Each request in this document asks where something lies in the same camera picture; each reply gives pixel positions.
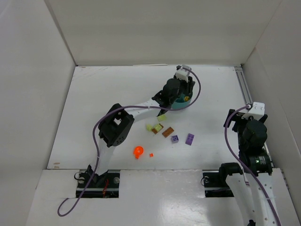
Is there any aluminium rail at right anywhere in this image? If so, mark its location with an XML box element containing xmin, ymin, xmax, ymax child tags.
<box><xmin>234</xmin><ymin>66</ymin><xmax>253</xmax><ymax>104</ymax></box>

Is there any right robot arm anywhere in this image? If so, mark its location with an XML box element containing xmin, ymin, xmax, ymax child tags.
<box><xmin>219</xmin><ymin>105</ymin><xmax>281</xmax><ymax>226</ymax></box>

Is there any brown flat lego plate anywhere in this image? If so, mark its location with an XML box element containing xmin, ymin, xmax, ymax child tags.
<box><xmin>162</xmin><ymin>127</ymin><xmax>174</xmax><ymax>138</ymax></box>

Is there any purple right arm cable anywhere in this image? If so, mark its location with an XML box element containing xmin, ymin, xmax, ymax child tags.
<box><xmin>223</xmin><ymin>105</ymin><xmax>283</xmax><ymax>226</ymax></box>

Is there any purple curved lego brick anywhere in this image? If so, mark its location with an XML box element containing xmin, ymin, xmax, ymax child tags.
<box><xmin>185</xmin><ymin>133</ymin><xmax>194</xmax><ymax>146</ymax></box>

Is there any purple square lego brick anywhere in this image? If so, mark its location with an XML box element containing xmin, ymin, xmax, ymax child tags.
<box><xmin>171</xmin><ymin>135</ymin><xmax>179</xmax><ymax>144</ymax></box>

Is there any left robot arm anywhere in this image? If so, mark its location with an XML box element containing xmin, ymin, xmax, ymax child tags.
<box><xmin>86</xmin><ymin>75</ymin><xmax>195</xmax><ymax>187</ymax></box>

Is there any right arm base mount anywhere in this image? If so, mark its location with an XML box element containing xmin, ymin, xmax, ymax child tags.
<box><xmin>201</xmin><ymin>170</ymin><xmax>234</xmax><ymax>198</ymax></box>

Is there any brown lego plate under green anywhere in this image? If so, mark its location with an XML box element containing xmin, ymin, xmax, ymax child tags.
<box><xmin>151</xmin><ymin>123</ymin><xmax>164</xmax><ymax>134</ymax></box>

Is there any light green curved lego brick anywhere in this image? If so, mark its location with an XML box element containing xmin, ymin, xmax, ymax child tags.
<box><xmin>157</xmin><ymin>114</ymin><xmax>167</xmax><ymax>122</ymax></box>

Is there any light green tipped lego brick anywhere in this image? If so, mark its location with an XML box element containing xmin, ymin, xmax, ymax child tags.
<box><xmin>146</xmin><ymin>124</ymin><xmax>153</xmax><ymax>131</ymax></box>

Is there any teal round divided container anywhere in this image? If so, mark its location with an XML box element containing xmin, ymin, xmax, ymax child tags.
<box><xmin>171</xmin><ymin>93</ymin><xmax>193</xmax><ymax>110</ymax></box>

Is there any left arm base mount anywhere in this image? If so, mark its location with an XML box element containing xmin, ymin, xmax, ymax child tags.
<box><xmin>74</xmin><ymin>167</ymin><xmax>120</xmax><ymax>198</ymax></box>

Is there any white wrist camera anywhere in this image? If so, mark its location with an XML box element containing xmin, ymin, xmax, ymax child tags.
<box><xmin>242</xmin><ymin>102</ymin><xmax>265</xmax><ymax>121</ymax></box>
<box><xmin>175</xmin><ymin>65</ymin><xmax>191</xmax><ymax>83</ymax></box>

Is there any orange plastic ring disc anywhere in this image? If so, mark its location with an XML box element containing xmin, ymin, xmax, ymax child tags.
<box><xmin>133</xmin><ymin>146</ymin><xmax>144</xmax><ymax>159</ymax></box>

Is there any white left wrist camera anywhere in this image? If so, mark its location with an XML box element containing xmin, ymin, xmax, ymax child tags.
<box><xmin>175</xmin><ymin>65</ymin><xmax>191</xmax><ymax>83</ymax></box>

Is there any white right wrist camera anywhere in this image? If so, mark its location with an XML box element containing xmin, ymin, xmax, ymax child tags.
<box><xmin>242</xmin><ymin>102</ymin><xmax>265</xmax><ymax>121</ymax></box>

